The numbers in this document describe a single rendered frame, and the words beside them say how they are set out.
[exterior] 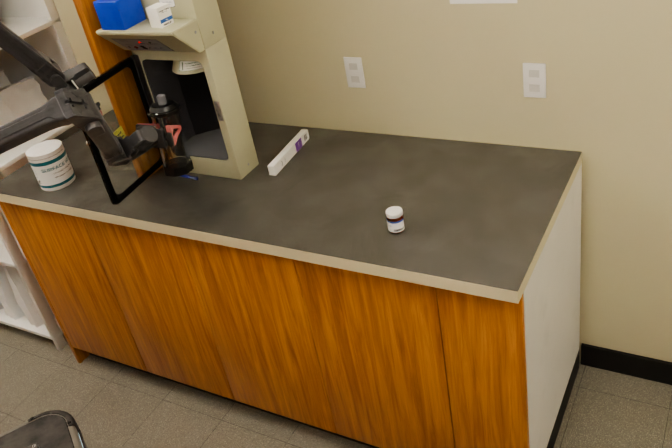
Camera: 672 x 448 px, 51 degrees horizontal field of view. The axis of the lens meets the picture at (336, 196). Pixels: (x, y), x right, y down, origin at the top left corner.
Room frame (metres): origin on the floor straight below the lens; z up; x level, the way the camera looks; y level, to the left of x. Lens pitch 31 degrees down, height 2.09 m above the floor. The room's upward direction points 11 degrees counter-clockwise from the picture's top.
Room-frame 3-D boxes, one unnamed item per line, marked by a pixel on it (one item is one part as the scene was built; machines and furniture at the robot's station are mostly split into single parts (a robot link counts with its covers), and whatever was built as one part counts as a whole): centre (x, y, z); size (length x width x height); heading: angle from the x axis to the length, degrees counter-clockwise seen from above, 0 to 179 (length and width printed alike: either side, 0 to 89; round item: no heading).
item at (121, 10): (2.23, 0.54, 1.56); 0.10 x 0.10 x 0.09; 56
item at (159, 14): (2.14, 0.41, 1.54); 0.05 x 0.05 x 0.06; 48
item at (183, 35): (2.18, 0.47, 1.46); 0.32 x 0.12 x 0.10; 56
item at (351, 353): (2.18, 0.26, 0.45); 2.05 x 0.67 x 0.90; 56
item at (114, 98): (2.16, 0.64, 1.19); 0.30 x 0.01 x 0.40; 152
